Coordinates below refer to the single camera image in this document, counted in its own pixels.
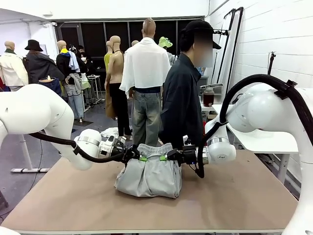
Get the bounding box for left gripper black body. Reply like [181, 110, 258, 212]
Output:
[113, 143, 133, 161]

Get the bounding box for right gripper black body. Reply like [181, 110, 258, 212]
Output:
[182, 145, 199, 165]

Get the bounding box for grey training pants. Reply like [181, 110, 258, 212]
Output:
[114, 143, 183, 199]

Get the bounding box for white cloth on floor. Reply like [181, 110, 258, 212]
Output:
[100, 127, 120, 138]

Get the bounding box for dark floor mat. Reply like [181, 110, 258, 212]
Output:
[73, 119, 94, 127]

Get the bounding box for person in dark jacket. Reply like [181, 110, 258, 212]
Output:
[158, 20, 222, 149]

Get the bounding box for glass jar dark liquid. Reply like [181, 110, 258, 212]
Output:
[202, 87, 215, 108]

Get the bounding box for mannequin grey jacket light jeans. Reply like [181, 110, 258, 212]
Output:
[64, 72, 85, 122]

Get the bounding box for grey flat tool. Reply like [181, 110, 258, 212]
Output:
[200, 83, 224, 90]

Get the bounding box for small white work table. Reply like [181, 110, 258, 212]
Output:
[83, 74, 103, 106]

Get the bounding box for large white side table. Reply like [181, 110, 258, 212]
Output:
[212, 104, 313, 184]

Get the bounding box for bare tan mannequin black trousers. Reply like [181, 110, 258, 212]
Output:
[104, 35, 133, 138]

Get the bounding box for mannequin with white shirt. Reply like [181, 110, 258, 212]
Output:
[119, 17, 172, 147]

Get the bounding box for person with face mask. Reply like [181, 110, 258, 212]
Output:
[77, 45, 96, 75]

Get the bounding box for mannequin with yellow top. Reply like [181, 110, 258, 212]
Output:
[104, 40, 113, 73]

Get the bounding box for denim-clad mannequin torso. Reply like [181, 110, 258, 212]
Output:
[38, 76, 62, 96]

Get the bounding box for white table with T-foot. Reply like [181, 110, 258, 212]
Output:
[11, 134, 51, 174]

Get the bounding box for black-framed standing mirror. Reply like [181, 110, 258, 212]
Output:
[226, 6, 245, 84]
[212, 8, 237, 85]

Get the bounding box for light blue hanging shirt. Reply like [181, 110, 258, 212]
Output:
[67, 50, 81, 73]

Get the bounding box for mannequin black top yellow collar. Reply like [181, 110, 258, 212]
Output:
[56, 40, 85, 81]

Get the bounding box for lime green hat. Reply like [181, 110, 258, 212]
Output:
[158, 36, 173, 49]

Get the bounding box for dark window panel row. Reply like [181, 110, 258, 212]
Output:
[55, 17, 205, 71]

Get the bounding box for small black tripod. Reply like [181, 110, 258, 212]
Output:
[267, 50, 277, 75]

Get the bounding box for mannequin with cream jacket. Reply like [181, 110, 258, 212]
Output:
[0, 41, 29, 92]

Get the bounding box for black bucket hat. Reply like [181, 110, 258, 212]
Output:
[24, 39, 44, 52]

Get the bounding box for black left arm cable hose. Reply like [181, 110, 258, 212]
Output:
[28, 132, 130, 164]

